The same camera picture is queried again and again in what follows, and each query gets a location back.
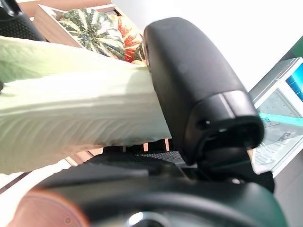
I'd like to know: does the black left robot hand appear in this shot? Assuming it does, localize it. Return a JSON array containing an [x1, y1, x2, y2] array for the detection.
[[0, 0, 46, 42]]

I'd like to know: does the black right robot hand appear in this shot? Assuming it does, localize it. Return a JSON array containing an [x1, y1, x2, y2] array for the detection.
[[30, 16, 288, 227]]

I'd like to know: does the napa cabbage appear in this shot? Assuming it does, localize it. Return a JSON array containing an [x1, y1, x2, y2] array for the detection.
[[0, 35, 172, 175]]

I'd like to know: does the wooden pumpkin crate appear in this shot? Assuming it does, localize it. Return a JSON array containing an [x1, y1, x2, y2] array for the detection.
[[33, 3, 124, 49]]

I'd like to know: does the green striped pumpkin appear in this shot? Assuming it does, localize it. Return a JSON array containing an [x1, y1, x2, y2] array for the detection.
[[134, 40, 147, 62], [59, 8, 125, 58]]

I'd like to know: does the small orange pumpkin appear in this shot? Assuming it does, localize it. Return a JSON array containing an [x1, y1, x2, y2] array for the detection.
[[117, 16, 145, 63]]

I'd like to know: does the white equipment box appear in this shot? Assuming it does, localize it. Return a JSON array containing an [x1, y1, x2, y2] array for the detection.
[[250, 35, 303, 177]]

